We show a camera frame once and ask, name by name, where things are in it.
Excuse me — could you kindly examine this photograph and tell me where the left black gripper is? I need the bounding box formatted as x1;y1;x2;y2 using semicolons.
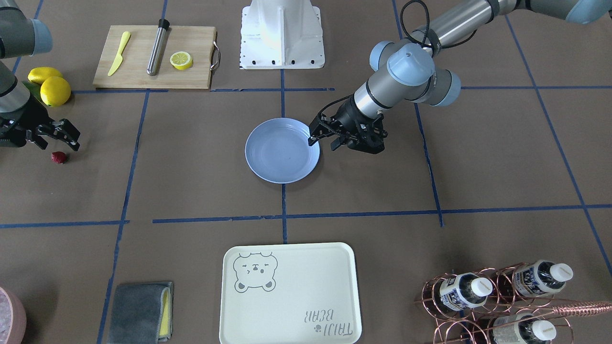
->
307;95;388;154

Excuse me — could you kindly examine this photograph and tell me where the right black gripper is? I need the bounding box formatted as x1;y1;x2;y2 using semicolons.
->
0;98;81;151

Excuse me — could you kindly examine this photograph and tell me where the blue plate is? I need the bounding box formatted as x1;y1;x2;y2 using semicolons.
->
244;118;320;184

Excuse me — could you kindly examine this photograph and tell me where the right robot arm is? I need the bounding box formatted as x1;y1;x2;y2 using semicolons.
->
0;0;80;151

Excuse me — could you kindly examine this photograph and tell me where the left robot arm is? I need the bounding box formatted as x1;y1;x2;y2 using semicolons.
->
307;0;611;154

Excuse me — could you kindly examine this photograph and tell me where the red strawberry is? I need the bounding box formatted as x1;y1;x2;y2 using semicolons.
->
52;151;69;165

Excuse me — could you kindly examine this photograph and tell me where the yellow lemon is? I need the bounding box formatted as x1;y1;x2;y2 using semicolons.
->
28;66;63;85
40;76;72;107

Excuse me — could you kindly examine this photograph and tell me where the green lime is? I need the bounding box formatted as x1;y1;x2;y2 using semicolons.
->
22;81;42;102

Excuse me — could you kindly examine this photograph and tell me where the yellow plastic knife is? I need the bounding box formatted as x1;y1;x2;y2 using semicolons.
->
107;31;131;76

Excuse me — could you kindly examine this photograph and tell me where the lemon half slice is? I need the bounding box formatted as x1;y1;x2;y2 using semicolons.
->
170;52;193;70

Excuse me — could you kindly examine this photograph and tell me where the steel rod black tip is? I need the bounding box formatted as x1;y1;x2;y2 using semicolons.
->
146;18;170;76

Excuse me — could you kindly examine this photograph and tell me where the wooden cutting board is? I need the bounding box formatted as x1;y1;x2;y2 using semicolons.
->
93;25;218;90

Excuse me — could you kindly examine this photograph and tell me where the cream bear tray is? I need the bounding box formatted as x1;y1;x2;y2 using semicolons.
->
219;242;362;344

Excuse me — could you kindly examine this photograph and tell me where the grey yellow cloth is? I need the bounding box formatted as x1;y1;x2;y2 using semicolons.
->
107;281;174;344

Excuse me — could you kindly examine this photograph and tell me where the bottle white cap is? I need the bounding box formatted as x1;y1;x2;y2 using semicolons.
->
489;313;557;344
433;273;494;315
511;260;574;298

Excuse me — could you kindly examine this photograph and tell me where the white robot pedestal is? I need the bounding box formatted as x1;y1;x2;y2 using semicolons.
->
239;0;326;70

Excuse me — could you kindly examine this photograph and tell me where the copper wire bottle rack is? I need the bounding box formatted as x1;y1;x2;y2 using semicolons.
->
415;262;611;344

